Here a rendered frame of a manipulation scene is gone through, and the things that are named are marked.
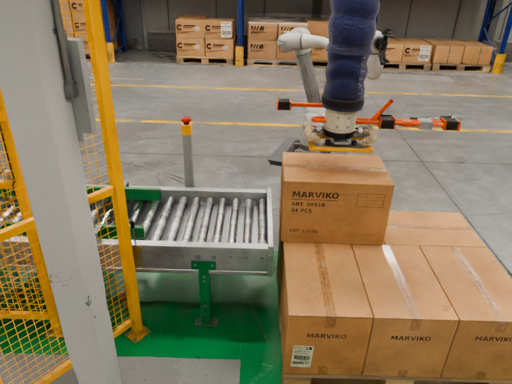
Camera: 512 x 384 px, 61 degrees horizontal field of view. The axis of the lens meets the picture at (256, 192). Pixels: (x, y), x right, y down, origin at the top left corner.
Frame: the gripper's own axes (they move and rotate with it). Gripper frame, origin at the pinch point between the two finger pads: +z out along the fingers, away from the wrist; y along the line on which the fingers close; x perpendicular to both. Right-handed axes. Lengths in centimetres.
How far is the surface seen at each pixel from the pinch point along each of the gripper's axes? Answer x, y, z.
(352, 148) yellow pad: 21, 45, 36
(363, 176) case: 11, 63, 32
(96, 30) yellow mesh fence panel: 138, -15, 65
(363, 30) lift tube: 22.8, -13.7, 33.1
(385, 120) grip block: 2.7, 32.0, 26.5
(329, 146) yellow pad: 33, 45, 35
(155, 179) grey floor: 174, 157, -141
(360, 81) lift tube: 20.1, 11.0, 29.4
